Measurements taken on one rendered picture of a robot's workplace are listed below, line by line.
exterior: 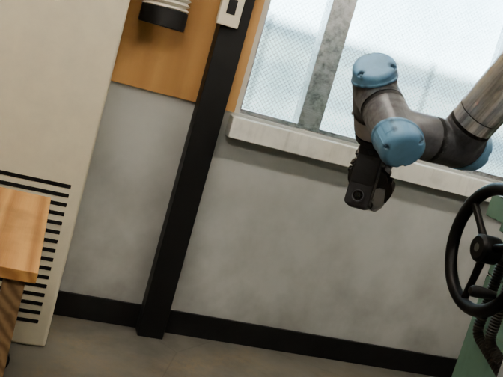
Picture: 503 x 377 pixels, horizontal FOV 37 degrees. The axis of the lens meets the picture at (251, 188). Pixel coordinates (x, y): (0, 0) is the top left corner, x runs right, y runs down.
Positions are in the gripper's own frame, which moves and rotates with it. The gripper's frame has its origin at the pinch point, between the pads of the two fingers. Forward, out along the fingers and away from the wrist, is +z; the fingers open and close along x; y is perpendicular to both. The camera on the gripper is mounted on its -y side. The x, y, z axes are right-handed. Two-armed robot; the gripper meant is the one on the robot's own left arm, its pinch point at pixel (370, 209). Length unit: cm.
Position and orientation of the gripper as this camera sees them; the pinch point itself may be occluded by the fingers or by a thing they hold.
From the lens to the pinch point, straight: 149.3
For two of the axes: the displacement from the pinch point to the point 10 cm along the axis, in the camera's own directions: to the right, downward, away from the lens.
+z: 1.3, 6.5, 7.5
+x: -8.7, -2.8, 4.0
